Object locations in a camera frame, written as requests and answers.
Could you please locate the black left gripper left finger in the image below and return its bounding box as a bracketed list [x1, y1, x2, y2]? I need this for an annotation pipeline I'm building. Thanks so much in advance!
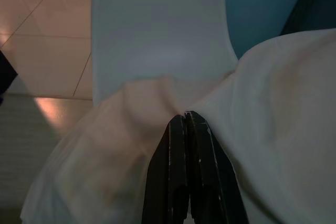
[141, 114, 190, 224]

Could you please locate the white plastic chair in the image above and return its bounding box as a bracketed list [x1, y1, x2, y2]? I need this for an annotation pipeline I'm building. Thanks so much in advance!
[91, 0, 312, 107]

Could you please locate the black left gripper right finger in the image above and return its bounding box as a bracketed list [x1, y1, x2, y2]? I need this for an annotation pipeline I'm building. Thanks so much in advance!
[185, 110, 249, 224]

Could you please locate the grey fabric pillow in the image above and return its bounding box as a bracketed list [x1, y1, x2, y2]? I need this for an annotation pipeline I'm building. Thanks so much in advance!
[19, 30, 336, 224]

